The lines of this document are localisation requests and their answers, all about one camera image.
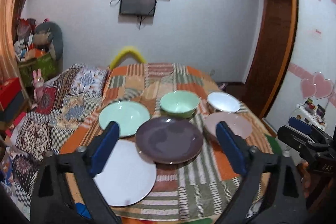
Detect pink bowl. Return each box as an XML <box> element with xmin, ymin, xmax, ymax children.
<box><xmin>203</xmin><ymin>112</ymin><xmax>252</xmax><ymax>144</ymax></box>

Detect white plate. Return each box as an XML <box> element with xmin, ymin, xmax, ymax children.
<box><xmin>94</xmin><ymin>140</ymin><xmax>157</xmax><ymax>207</ymax></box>

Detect white spotted bowl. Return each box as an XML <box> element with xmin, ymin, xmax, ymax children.
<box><xmin>207</xmin><ymin>92</ymin><xmax>240</xmax><ymax>113</ymax></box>

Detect dark purple plate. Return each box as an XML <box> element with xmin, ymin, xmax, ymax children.
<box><xmin>135</xmin><ymin>117</ymin><xmax>203</xmax><ymax>164</ymax></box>

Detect mint green plate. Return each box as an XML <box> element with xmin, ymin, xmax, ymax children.
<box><xmin>98</xmin><ymin>101</ymin><xmax>150</xmax><ymax>138</ymax></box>

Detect mint green bowl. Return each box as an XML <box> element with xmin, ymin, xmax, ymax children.
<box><xmin>159</xmin><ymin>90</ymin><xmax>200</xmax><ymax>118</ymax></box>

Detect right hand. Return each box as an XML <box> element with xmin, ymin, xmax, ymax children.
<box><xmin>297</xmin><ymin>161</ymin><xmax>311</xmax><ymax>198</ymax></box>

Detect white sticker suitcase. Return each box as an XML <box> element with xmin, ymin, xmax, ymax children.
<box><xmin>290</xmin><ymin>98</ymin><xmax>327</xmax><ymax>131</ymax></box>

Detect white wardrobe with hearts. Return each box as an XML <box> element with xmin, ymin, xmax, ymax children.
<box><xmin>265</xmin><ymin>0</ymin><xmax>335</xmax><ymax>135</ymax></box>

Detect orange striped patchwork blanket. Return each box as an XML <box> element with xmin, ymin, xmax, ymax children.
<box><xmin>59</xmin><ymin>62</ymin><xmax>283</xmax><ymax>224</ymax></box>

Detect patterned geometric quilt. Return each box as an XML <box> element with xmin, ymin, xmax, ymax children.
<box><xmin>1</xmin><ymin>64</ymin><xmax>109</xmax><ymax>218</ymax></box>

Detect pink rabbit toy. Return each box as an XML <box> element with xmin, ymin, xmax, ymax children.
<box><xmin>33</xmin><ymin>69</ymin><xmax>45</xmax><ymax>103</ymax></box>

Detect red box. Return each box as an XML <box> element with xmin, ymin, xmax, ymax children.
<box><xmin>0</xmin><ymin>77</ymin><xmax>22</xmax><ymax>111</ymax></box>

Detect green storage box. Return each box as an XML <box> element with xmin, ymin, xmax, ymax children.
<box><xmin>18</xmin><ymin>53</ymin><xmax>59</xmax><ymax>87</ymax></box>

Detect grey plush toy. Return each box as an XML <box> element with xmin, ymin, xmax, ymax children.
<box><xmin>33</xmin><ymin>22</ymin><xmax>64</xmax><ymax>61</ymax></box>

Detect yellow foam arch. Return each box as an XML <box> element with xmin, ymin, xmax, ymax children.
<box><xmin>109</xmin><ymin>46</ymin><xmax>147</xmax><ymax>70</ymax></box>

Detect brown wooden door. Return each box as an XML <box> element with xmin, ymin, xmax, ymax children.
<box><xmin>242</xmin><ymin>0</ymin><xmax>298</xmax><ymax>119</ymax></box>

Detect orange curtain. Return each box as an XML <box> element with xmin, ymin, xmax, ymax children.
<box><xmin>0</xmin><ymin>0</ymin><xmax>48</xmax><ymax>83</ymax></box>

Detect small wall monitor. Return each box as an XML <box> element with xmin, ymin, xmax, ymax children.
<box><xmin>120</xmin><ymin>0</ymin><xmax>157</xmax><ymax>17</ymax></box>

